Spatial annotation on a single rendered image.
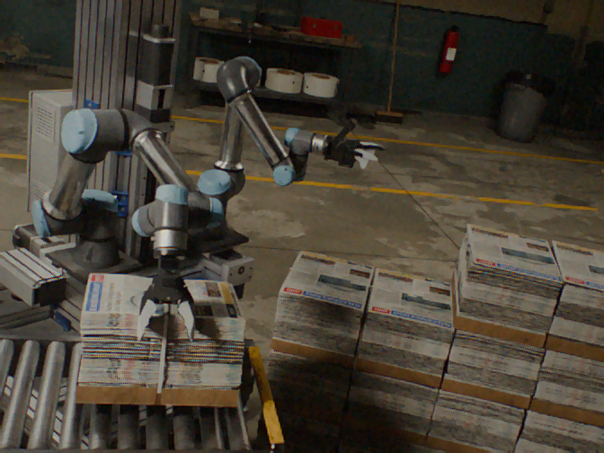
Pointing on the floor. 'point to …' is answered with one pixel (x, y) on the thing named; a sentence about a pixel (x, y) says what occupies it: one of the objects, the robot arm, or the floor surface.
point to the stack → (451, 345)
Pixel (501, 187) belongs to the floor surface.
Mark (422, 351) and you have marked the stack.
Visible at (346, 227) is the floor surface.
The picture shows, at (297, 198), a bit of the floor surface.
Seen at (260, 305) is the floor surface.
